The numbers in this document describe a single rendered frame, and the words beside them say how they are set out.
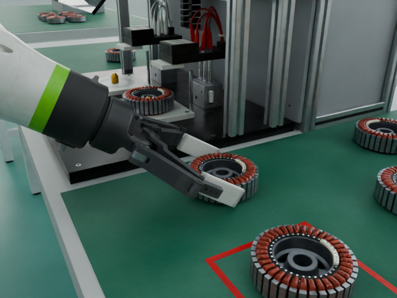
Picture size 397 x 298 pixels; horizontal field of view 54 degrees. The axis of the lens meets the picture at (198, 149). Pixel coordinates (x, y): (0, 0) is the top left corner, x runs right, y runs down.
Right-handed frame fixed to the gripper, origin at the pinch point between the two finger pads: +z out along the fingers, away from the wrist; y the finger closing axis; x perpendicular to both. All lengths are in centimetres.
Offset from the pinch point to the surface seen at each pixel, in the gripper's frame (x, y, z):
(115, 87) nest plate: -7, -50, -13
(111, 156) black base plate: -8.9, -10.5, -14.0
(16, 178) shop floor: -105, -154, -25
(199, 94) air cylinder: 3.9, -33.2, 2.2
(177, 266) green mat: -6.9, 16.5, -6.9
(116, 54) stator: -7, -95, -12
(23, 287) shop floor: -95, -67, -8
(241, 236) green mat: -2.4, 12.7, 0.8
